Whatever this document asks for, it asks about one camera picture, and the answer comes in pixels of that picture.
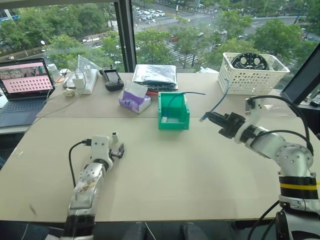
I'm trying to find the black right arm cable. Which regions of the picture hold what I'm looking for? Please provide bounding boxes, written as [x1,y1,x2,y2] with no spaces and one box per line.
[245,95,315,156]

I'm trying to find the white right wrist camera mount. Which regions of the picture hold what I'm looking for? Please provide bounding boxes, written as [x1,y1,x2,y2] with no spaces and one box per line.
[244,95,264,141]

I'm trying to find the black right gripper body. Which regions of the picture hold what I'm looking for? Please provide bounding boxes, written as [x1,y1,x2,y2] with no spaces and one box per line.
[218,112,247,140]

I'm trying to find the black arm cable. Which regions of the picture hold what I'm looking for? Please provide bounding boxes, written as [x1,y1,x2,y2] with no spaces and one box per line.
[68,138,93,188]
[245,95,315,156]

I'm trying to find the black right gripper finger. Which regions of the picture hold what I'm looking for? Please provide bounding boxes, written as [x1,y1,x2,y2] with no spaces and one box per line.
[207,116,227,128]
[206,111,227,121]

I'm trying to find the blue network cable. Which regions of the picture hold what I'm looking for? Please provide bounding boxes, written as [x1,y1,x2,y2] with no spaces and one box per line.
[198,77,231,124]
[162,91,207,119]

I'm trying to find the green plastic bin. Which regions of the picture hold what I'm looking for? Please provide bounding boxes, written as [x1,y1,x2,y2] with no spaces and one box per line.
[157,91,190,131]

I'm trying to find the round black device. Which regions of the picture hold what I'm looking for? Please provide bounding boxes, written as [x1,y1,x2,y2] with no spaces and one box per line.
[230,52,271,71]

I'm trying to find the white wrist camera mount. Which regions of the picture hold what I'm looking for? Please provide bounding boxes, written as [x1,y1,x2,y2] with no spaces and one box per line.
[89,135,113,171]
[244,95,264,141]

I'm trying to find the clear plastic bag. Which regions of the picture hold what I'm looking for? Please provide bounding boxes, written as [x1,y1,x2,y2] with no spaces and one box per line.
[76,54,99,76]

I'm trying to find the purple tissue pack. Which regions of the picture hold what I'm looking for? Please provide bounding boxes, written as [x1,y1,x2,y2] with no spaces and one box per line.
[117,79,153,115]

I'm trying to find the white power strip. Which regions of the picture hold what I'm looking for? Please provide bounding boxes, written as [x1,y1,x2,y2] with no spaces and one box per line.
[79,68,99,95]

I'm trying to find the dark window frame pillar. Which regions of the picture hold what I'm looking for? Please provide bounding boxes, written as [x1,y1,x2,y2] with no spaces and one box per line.
[113,0,138,74]

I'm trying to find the silver antistatic bag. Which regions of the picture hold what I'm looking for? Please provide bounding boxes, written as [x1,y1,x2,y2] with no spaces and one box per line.
[131,64,179,93]

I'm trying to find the thin white cable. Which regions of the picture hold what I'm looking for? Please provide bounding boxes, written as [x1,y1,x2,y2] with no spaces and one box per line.
[36,71,87,119]

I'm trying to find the black handheld remote controller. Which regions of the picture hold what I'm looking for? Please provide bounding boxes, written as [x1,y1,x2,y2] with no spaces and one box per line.
[99,66,125,92]

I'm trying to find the white power adapter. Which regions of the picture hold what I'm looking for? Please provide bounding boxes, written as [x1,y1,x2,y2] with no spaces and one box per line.
[71,71,87,95]

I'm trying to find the open grey laptop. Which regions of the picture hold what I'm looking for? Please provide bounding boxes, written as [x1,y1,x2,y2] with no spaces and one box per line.
[0,57,56,129]

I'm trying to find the white perforated plastic basket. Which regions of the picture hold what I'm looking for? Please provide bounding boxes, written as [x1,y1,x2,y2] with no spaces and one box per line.
[217,52,291,96]

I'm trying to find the black robot body cable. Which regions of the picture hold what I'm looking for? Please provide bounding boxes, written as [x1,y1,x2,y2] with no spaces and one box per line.
[246,199,286,240]

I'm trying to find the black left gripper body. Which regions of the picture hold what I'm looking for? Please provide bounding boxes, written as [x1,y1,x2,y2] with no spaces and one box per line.
[108,147,121,161]

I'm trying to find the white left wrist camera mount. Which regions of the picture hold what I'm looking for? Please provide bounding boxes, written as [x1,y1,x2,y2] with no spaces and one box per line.
[89,135,113,171]

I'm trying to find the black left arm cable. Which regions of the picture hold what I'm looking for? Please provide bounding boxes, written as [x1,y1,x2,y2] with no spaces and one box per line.
[68,138,93,188]

